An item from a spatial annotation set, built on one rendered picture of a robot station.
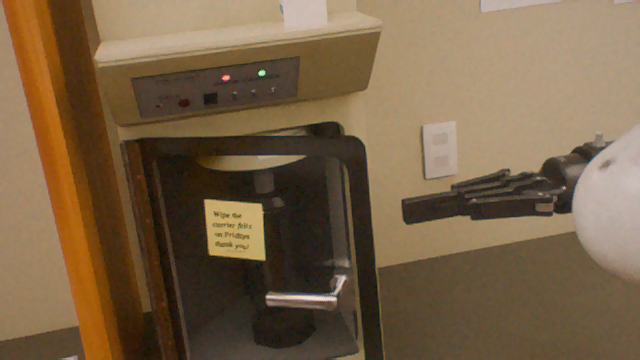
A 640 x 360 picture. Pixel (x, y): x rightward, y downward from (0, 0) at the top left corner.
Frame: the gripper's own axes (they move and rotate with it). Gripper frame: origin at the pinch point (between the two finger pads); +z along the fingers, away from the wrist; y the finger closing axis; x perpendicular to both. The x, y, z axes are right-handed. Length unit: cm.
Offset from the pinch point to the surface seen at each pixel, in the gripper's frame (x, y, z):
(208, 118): -12.6, -11.7, 25.2
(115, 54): -23.5, -0.3, 34.2
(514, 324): 33.0, -22.1, -21.4
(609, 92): 4, -55, -59
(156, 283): 8.2, -10.3, 35.1
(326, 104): -12.2, -11.7, 9.6
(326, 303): 7.1, 6.2, 15.5
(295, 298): 6.8, 4.1, 18.8
